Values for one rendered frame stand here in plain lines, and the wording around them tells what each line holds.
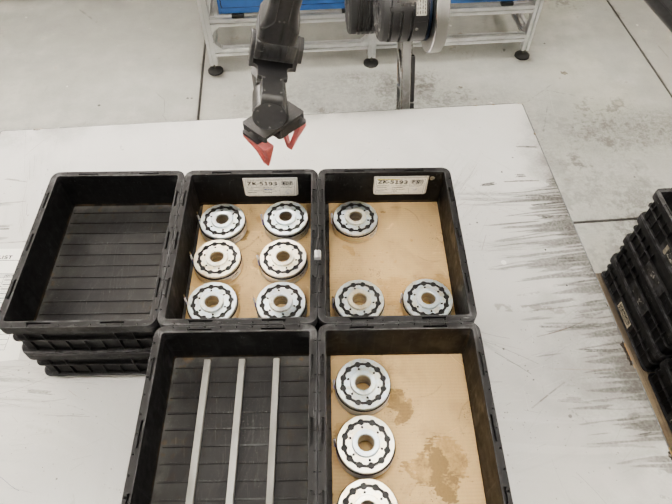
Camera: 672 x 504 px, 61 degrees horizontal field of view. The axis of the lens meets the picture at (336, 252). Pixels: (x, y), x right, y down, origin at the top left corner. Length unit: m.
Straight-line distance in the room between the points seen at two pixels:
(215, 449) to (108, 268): 0.49
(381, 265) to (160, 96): 2.08
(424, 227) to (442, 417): 0.45
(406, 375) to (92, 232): 0.78
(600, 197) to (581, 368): 1.46
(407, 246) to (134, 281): 0.61
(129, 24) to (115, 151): 1.99
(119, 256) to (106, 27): 2.51
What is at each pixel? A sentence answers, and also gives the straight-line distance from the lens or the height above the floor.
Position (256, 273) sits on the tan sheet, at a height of 0.83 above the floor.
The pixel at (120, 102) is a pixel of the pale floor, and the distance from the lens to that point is 3.15.
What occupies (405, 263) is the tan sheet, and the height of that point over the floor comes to 0.83.
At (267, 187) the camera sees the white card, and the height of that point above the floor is 0.89.
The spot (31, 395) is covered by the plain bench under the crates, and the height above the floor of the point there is 0.70.
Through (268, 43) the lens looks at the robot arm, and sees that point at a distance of 0.97.
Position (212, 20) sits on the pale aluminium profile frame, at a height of 0.30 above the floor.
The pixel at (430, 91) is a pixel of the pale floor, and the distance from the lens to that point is 3.06.
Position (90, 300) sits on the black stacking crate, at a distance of 1.31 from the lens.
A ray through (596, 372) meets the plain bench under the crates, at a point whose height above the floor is 0.70.
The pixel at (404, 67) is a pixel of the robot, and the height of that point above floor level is 0.73.
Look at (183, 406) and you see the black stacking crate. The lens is 1.13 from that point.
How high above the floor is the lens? 1.85
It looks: 54 degrees down
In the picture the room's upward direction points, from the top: straight up
